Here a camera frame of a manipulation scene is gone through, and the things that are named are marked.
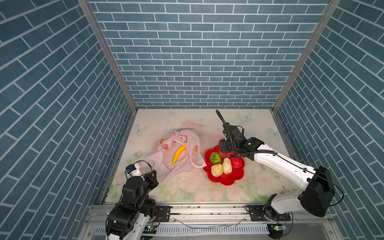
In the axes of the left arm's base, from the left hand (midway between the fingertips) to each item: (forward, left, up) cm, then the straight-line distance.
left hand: (158, 171), depth 72 cm
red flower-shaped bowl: (+1, -36, -16) cm, 40 cm away
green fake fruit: (+11, -30, -8) cm, 33 cm away
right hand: (+16, -33, +1) cm, 37 cm away
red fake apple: (+8, -43, -8) cm, 44 cm away
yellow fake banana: (+17, -7, -13) cm, 23 cm away
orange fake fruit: (+14, -32, +7) cm, 35 cm away
